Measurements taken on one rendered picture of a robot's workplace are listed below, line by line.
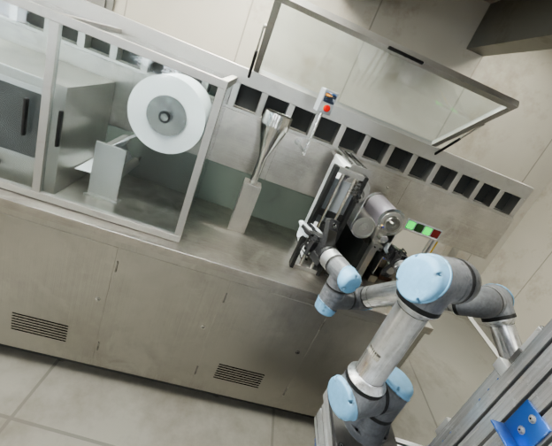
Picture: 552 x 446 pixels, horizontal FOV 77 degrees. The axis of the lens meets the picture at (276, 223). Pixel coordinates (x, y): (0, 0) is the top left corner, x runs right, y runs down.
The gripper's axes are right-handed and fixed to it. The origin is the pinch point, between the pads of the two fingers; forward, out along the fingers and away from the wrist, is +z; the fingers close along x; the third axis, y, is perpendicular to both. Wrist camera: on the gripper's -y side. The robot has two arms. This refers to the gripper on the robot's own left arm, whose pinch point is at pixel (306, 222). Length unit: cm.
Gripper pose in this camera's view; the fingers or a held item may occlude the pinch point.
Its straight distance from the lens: 134.2
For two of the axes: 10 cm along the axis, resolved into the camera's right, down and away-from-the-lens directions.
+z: -3.7, -5.0, 7.8
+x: 8.0, 2.6, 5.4
